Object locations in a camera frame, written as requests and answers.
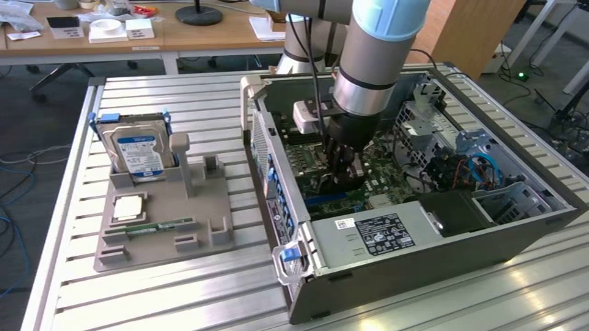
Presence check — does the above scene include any black round lamp base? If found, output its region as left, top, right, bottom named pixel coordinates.
left=174, top=0, right=225, bottom=26

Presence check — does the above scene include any red white card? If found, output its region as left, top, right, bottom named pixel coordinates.
left=6, top=30, right=43, bottom=41

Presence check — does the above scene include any blue expansion slot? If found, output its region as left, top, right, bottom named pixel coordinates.
left=305, top=192, right=350, bottom=207

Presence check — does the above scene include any wooden desk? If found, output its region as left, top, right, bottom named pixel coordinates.
left=0, top=0, right=419, bottom=67

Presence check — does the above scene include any open grey PC case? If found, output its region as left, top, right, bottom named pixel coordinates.
left=240, top=67, right=589, bottom=325

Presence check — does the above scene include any white box black top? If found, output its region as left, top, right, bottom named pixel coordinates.
left=46, top=16, right=86, bottom=40

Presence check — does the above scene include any silver CPU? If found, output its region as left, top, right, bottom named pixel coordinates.
left=111, top=195, right=147, bottom=221

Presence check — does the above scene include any green motherboard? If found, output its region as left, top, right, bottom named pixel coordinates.
left=272, top=122, right=428, bottom=222

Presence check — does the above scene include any white labelled box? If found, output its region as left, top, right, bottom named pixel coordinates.
left=125, top=18, right=155, bottom=41

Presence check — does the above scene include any silver chipset heatsink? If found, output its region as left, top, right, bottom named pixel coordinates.
left=366, top=195, right=395, bottom=209

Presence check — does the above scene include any blue disk caddy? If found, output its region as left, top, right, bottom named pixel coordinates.
left=87, top=108, right=179, bottom=173

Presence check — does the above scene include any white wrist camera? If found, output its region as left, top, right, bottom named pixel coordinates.
left=293, top=99, right=333, bottom=134

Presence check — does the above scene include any perforated metal disk bay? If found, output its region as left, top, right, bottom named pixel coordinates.
left=399, top=81, right=464, bottom=175

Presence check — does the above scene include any white control box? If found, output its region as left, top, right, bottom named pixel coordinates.
left=479, top=43, right=513, bottom=77

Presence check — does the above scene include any green black graphics card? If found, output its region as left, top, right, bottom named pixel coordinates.
left=298, top=170, right=372, bottom=201

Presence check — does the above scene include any white paper stack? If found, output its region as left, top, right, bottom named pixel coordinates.
left=248, top=16, right=288, bottom=43

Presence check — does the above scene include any hard disk blue label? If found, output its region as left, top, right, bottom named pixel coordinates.
left=99, top=118, right=170, bottom=181

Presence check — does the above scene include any blue wire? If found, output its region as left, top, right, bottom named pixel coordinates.
left=468, top=152, right=507, bottom=190

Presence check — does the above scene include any CPU socket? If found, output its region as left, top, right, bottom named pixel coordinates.
left=298, top=141, right=330, bottom=172

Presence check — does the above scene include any wooden cabinet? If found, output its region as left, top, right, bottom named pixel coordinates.
left=403, top=0, right=529, bottom=79

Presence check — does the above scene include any silver disk bay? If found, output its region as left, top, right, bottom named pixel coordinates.
left=472, top=181, right=553, bottom=225

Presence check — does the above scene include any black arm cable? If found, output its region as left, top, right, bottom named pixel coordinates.
left=284, top=12, right=325, bottom=134

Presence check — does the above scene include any grey power supply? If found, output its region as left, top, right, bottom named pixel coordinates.
left=310, top=201, right=447, bottom=270

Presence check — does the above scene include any grey parts rack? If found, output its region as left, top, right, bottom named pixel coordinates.
left=94, top=132, right=238, bottom=274

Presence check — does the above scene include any flat white box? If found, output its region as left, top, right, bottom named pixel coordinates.
left=87, top=27, right=131, bottom=45

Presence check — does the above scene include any clear plastic bag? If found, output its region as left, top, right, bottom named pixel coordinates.
left=0, top=1, right=39, bottom=32

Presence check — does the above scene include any white tape roll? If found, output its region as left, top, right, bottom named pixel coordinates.
left=91, top=19, right=122, bottom=34

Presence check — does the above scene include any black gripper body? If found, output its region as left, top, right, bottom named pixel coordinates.
left=321, top=110, right=384, bottom=154

